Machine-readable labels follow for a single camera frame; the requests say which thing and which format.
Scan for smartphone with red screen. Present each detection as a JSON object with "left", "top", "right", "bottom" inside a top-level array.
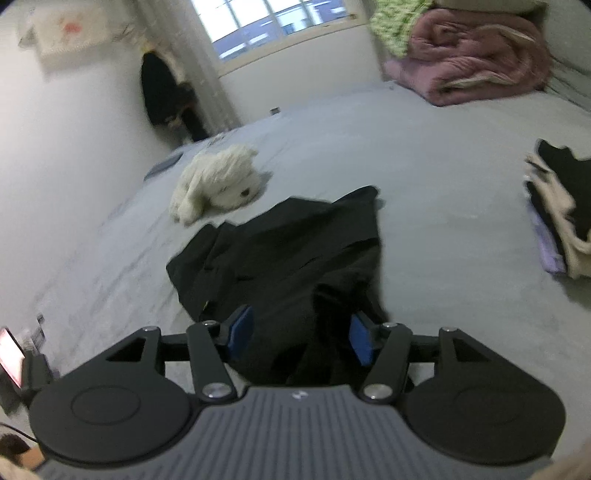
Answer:
[{"left": 0, "top": 326, "right": 26, "bottom": 391}]

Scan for black phone holder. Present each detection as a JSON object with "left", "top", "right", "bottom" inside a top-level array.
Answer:
[{"left": 21, "top": 353, "right": 56, "bottom": 402}]

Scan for green checked blanket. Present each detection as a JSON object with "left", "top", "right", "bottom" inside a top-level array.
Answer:
[{"left": 372, "top": 0, "right": 437, "bottom": 58}]

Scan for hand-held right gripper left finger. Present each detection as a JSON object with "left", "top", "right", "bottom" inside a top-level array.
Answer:
[{"left": 105, "top": 305, "right": 256, "bottom": 403}]

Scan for grey curtain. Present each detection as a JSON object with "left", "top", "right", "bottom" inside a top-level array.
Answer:
[{"left": 134, "top": 0, "right": 243, "bottom": 130}]

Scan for window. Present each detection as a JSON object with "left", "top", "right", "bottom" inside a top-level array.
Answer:
[{"left": 191, "top": 0, "right": 356, "bottom": 63}]

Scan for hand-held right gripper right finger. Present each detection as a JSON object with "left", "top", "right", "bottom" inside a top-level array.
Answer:
[{"left": 348, "top": 311, "right": 485, "bottom": 404}]

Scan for person's right forearm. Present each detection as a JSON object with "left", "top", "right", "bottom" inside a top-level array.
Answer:
[{"left": 545, "top": 452, "right": 591, "bottom": 480}]

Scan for grey quilted duvet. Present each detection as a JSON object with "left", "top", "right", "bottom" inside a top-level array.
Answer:
[{"left": 538, "top": 0, "right": 591, "bottom": 112}]

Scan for pink quilt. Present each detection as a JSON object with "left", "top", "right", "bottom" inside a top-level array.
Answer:
[{"left": 383, "top": 9, "right": 552, "bottom": 108}]

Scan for stack of folded clothes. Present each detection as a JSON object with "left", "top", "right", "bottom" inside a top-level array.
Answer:
[{"left": 524, "top": 138, "right": 591, "bottom": 280}]

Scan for dark tablet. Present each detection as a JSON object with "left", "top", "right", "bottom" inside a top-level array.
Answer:
[{"left": 144, "top": 154, "right": 183, "bottom": 181}]

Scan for white plush dog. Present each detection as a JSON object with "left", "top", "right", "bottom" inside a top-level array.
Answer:
[{"left": 168, "top": 144, "right": 273, "bottom": 227}]

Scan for black hanging coat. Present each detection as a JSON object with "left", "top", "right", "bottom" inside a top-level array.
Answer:
[{"left": 140, "top": 48, "right": 211, "bottom": 141}]

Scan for black pants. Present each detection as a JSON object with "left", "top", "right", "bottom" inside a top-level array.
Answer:
[{"left": 166, "top": 185, "right": 407, "bottom": 386}]

